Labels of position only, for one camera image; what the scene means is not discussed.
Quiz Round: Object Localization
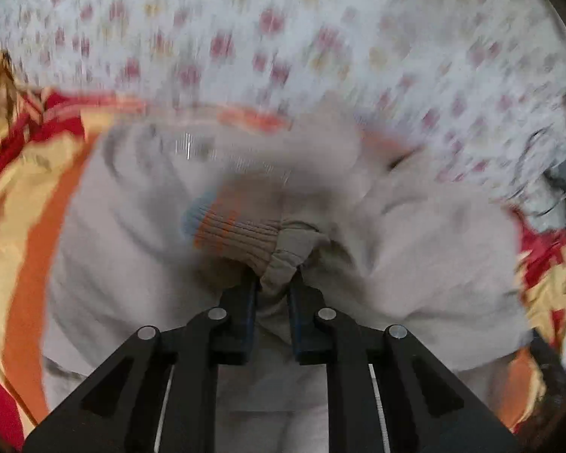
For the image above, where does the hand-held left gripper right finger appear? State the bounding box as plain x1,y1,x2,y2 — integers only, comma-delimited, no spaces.
287,268,522,453

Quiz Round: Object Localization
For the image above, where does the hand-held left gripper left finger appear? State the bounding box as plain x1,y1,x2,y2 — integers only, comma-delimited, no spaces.
23,275,261,453

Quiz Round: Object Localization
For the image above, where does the beige garment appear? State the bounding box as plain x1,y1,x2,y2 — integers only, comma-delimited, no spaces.
42,113,535,453

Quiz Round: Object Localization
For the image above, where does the orange red patterned blanket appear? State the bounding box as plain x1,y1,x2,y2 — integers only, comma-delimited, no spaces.
0,49,566,452

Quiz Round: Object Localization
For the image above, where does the white floral duvet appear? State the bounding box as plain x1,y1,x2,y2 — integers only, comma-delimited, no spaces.
0,0,566,220

